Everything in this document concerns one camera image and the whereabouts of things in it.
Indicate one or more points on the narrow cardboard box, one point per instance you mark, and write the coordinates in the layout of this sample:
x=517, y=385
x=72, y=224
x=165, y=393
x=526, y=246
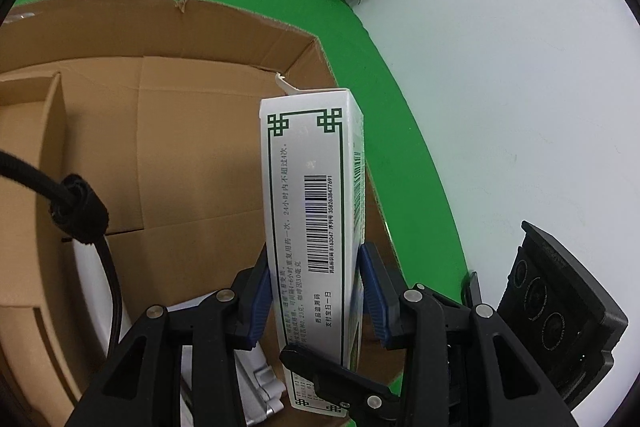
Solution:
x=30, y=157

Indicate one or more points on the silver blister pack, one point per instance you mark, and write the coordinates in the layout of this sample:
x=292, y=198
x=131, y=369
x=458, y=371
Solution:
x=260, y=382

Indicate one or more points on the white medicine box green trim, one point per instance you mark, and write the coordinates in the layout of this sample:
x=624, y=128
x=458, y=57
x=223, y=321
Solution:
x=310, y=157

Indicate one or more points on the wide cardboard box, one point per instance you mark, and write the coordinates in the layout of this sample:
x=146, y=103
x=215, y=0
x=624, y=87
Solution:
x=200, y=132

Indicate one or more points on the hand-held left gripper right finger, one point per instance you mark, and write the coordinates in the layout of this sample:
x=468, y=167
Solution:
x=372, y=302

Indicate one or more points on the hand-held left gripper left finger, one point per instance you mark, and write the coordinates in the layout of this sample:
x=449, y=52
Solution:
x=260, y=302

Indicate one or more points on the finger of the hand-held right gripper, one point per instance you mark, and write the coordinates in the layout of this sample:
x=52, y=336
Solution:
x=472, y=289
x=340, y=384

